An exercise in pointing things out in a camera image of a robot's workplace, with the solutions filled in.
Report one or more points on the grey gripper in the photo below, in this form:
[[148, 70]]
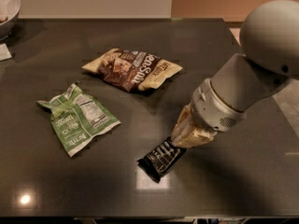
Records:
[[212, 109]]

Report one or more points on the black rxbar chocolate bar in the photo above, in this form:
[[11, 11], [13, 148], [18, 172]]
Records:
[[157, 163]]

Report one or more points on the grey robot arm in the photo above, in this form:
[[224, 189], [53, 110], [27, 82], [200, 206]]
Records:
[[269, 37]]

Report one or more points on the brown sea salt chip bag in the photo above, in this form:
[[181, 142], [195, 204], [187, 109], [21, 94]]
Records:
[[132, 70]]

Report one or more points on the green snack bag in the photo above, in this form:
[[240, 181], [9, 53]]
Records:
[[77, 117]]

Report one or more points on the white paper napkin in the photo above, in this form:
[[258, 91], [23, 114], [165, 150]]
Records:
[[4, 52]]

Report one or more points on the white bowl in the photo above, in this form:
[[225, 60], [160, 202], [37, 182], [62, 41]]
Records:
[[9, 13]]

